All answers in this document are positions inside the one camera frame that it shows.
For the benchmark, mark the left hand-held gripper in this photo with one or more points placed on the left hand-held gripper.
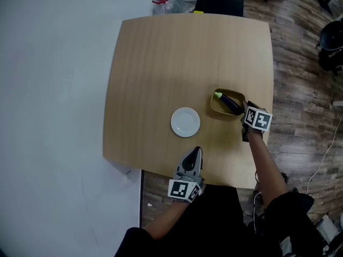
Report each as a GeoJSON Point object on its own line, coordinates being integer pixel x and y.
{"type": "Point", "coordinates": [180, 189]}

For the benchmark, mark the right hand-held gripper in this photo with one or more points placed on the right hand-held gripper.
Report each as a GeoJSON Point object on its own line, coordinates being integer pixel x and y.
{"type": "Point", "coordinates": [258, 119]}

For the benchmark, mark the purple eggplant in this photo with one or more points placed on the purple eggplant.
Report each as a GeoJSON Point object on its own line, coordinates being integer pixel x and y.
{"type": "Point", "coordinates": [229, 103]}

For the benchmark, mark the person's left forearm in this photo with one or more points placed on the person's left forearm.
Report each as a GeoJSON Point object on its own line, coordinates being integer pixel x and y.
{"type": "Point", "coordinates": [171, 215]}

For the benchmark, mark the person's right forearm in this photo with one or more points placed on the person's right forearm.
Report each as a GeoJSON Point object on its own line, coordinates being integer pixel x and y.
{"type": "Point", "coordinates": [264, 165]}

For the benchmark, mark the tan rectangular bowl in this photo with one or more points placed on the tan rectangular bowl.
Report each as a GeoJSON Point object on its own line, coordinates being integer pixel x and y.
{"type": "Point", "coordinates": [216, 106]}

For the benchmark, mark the person's black clothing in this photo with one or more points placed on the person's black clothing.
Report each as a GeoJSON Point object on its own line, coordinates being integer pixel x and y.
{"type": "Point", "coordinates": [214, 223]}

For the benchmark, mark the white round plate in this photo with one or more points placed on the white round plate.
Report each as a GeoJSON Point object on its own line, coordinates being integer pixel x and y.
{"type": "Point", "coordinates": [185, 122]}

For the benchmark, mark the wooden table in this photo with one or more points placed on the wooden table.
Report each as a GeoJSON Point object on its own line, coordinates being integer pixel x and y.
{"type": "Point", "coordinates": [160, 71]}

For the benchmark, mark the black office chair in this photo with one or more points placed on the black office chair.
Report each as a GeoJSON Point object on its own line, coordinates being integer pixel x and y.
{"type": "Point", "coordinates": [331, 47]}

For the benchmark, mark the clear water jug red cap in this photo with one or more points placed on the clear water jug red cap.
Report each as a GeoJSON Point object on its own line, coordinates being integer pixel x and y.
{"type": "Point", "coordinates": [163, 3]}

